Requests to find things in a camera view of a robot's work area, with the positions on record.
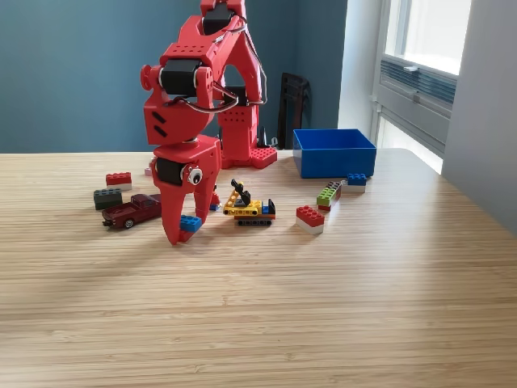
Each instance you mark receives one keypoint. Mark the blue on red brick stack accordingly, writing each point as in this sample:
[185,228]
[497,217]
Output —
[190,223]

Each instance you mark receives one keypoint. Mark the red on white brick stack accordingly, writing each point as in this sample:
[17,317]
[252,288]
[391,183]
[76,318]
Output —
[309,216]
[118,178]

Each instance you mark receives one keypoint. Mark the blue plastic bin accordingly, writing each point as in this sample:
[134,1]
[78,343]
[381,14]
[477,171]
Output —
[335,163]

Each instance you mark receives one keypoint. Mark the toy figure red shirt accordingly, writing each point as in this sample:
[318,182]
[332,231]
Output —
[216,200]

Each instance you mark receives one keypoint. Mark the dark red toy pickup truck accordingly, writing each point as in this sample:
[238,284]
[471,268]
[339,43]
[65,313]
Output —
[129,212]

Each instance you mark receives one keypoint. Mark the small yellow toy digger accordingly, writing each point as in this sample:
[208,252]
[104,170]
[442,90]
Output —
[246,208]

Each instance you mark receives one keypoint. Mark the dark grey toy brick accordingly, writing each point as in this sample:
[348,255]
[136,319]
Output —
[107,200]

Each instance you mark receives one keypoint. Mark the black table clamp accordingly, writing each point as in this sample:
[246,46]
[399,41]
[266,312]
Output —
[264,139]

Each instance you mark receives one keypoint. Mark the black chair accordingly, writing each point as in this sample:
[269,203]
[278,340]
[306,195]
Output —
[295,113]

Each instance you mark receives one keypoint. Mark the green brown red brick stack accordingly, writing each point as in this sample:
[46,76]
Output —
[327,196]

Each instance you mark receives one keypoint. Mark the blue on white brick stack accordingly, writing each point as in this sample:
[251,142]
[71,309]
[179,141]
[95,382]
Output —
[356,180]

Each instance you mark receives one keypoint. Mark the grey window vent grille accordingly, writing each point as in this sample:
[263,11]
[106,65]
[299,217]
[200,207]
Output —
[432,87]

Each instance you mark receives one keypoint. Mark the white window frame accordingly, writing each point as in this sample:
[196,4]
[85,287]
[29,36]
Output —
[428,28]

